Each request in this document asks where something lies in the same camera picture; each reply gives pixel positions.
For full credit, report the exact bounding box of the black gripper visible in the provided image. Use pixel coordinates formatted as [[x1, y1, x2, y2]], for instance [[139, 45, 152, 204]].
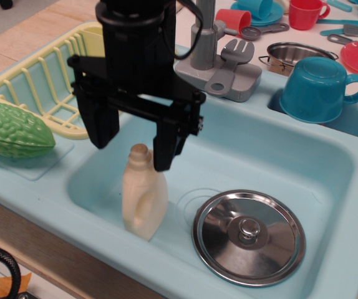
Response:
[[67, 1, 205, 172]]

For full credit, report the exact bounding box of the cream detergent bottle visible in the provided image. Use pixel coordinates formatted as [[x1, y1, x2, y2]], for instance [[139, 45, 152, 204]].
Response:
[[122, 143, 168, 241]]

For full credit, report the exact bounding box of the yellow dish drying rack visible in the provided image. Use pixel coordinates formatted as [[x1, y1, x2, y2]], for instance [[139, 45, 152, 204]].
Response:
[[0, 22, 104, 140]]

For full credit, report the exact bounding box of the light blue toy sink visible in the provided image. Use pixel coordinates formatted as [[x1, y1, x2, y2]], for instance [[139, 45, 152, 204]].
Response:
[[0, 71, 358, 298]]

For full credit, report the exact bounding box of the grey toy fork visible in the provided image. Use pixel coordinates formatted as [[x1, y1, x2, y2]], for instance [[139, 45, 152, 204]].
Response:
[[205, 39, 254, 97]]

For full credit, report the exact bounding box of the grey toy faucet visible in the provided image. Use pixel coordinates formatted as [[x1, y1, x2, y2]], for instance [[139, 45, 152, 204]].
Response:
[[175, 1, 262, 102]]

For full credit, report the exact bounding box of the green bitter melon toy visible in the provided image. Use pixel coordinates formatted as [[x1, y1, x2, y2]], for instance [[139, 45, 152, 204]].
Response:
[[0, 103, 56, 159]]

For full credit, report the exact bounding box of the grey toy spoon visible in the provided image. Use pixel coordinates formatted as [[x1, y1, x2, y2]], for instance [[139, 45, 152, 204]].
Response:
[[240, 22, 290, 40]]

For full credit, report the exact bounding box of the red cup lying down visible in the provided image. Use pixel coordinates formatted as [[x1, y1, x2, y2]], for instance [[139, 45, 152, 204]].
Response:
[[215, 9, 251, 35]]

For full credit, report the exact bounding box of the steel pot lid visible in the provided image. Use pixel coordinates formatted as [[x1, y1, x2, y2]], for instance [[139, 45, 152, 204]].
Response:
[[192, 189, 306, 287]]

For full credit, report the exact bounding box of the steel pot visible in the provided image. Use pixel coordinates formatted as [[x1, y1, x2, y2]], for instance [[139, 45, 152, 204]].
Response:
[[258, 42, 339, 77]]

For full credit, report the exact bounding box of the teal cup on saucer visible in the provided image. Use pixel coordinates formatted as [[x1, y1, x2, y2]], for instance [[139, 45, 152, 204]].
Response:
[[237, 0, 273, 20]]

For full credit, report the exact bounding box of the large teal cup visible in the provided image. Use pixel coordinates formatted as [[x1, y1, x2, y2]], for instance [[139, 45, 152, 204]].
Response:
[[279, 57, 358, 123]]

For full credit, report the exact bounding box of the teal saucer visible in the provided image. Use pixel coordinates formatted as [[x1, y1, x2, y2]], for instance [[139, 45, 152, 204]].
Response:
[[230, 0, 284, 27]]

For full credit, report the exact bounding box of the red mug upright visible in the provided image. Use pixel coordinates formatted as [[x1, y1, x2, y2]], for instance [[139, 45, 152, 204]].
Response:
[[289, 0, 331, 31]]

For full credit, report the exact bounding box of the orange tape piece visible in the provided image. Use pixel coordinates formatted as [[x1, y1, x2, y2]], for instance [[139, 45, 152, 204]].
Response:
[[0, 273, 32, 298]]

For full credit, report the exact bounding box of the teal toy knife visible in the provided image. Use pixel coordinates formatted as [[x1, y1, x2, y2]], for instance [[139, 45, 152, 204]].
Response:
[[317, 19, 358, 26]]

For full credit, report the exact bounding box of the grey toy spatula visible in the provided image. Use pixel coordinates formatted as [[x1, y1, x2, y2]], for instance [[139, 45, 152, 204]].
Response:
[[327, 24, 358, 45]]

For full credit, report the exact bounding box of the teal toy utensil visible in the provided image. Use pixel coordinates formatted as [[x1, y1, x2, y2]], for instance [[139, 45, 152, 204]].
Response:
[[326, 0, 353, 12]]

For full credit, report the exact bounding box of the black cable loop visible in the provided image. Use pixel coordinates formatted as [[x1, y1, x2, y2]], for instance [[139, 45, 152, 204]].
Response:
[[0, 247, 22, 299]]

